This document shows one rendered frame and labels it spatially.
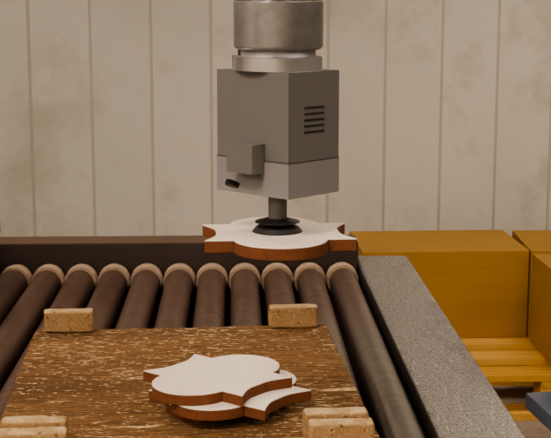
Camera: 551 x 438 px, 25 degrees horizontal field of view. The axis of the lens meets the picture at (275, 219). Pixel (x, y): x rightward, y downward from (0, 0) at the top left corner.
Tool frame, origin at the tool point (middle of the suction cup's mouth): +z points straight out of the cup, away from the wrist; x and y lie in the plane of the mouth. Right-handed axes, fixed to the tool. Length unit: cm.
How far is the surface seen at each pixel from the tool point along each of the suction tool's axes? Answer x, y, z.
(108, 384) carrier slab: 1.2, -25.1, 18.2
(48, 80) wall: 200, -305, 9
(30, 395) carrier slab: -6.5, -27.8, 18.2
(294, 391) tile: 7.6, -5.0, 16.0
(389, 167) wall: 300, -226, 43
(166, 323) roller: 26, -44, 20
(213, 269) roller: 52, -63, 20
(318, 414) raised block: 3.5, 1.7, 15.7
